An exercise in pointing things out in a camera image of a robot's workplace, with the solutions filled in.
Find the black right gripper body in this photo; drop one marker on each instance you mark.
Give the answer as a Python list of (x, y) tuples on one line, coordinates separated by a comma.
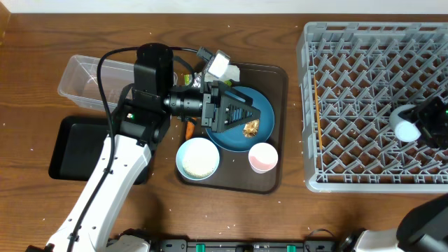
[(428, 119)]

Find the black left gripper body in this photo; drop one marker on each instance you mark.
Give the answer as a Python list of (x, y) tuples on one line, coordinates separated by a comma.
[(208, 107)]

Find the orange carrot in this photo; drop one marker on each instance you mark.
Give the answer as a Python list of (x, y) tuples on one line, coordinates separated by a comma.
[(189, 130)]

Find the light blue cup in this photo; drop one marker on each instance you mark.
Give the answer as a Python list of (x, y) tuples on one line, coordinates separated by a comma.
[(403, 129)]

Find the brown food scraps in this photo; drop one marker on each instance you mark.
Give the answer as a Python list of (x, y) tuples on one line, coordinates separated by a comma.
[(251, 128)]

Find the blue plate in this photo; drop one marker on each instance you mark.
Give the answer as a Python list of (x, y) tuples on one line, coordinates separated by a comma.
[(234, 139)]

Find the pink cup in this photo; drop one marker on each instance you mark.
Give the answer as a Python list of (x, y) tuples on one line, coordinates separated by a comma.
[(263, 157)]

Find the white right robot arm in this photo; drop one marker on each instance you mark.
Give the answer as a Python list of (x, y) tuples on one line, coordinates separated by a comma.
[(425, 227)]

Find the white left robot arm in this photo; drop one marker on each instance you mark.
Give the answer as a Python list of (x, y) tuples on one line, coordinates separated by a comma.
[(136, 126)]

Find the grey dishwasher rack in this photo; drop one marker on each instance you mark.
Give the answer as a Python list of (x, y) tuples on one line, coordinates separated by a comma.
[(364, 71)]

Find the black waste bin tray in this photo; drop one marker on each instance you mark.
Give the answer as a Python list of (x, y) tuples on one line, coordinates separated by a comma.
[(78, 146)]

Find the crumpled foil snack wrapper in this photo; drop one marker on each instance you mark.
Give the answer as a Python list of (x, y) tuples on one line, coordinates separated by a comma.
[(197, 80)]

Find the crumpled white tissue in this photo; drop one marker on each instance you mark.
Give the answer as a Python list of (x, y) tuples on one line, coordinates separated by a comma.
[(232, 74)]

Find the light blue rice bowl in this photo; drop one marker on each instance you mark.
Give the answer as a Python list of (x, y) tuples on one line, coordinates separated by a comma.
[(197, 159)]

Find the brown serving tray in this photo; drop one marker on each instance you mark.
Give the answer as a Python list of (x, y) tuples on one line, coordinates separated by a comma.
[(268, 86)]

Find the wooden chopstick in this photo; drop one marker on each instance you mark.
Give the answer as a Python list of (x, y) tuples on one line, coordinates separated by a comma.
[(318, 120)]

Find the clear plastic container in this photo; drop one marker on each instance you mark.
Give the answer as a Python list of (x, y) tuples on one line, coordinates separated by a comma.
[(79, 81)]

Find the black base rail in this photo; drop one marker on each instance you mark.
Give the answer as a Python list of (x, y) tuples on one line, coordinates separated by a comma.
[(227, 246)]

